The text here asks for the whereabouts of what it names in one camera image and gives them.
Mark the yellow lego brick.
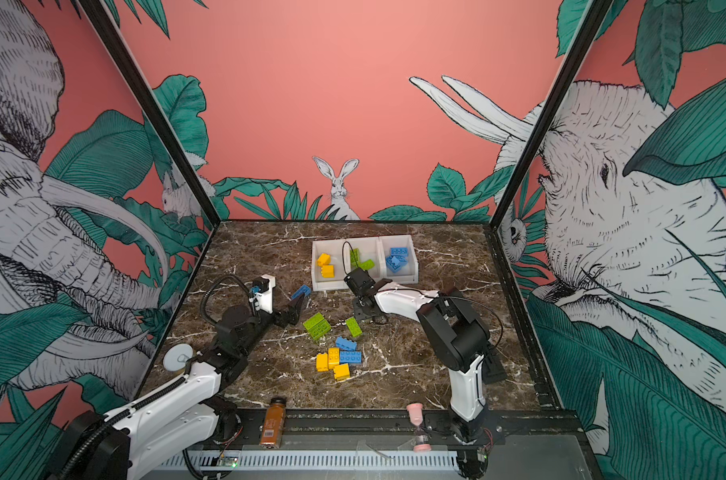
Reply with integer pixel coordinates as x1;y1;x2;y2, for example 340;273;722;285
316;253;331;267
315;353;329;372
327;347;340;370
321;265;335;278

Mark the white three-compartment bin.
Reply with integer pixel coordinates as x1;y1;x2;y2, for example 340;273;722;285
311;235;419;291

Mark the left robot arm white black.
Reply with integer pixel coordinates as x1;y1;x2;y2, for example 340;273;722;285
43;296;306;479

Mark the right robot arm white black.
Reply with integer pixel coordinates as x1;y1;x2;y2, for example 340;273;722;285
344;268;507;443

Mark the large green lego brick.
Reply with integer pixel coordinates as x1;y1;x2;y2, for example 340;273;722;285
303;313;331;341

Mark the blue lego brick bottom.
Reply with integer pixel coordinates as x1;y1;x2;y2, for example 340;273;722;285
339;350;363;365

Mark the yellow lego brick lowest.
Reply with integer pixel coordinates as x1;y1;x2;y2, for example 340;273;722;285
333;364;351;381

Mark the tin can silver lid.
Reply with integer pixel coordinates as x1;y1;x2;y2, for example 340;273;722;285
162;343;195;372

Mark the brown spice bottle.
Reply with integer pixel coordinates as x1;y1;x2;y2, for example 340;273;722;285
259;396;287;449

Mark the black flat pad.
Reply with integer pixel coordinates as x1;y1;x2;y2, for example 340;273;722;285
482;349;508;385

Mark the pink hourglass timer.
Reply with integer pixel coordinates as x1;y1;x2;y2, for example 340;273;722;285
406;403;432;453

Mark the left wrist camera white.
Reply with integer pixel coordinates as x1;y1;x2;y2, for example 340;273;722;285
249;274;276;314

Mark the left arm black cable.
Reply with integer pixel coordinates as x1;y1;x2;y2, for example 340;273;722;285
199;274;253;328

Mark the white perforated rail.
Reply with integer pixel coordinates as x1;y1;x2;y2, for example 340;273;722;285
189;450;459;473

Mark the black base frame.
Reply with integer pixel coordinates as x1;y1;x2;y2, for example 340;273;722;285
213;408;586;448

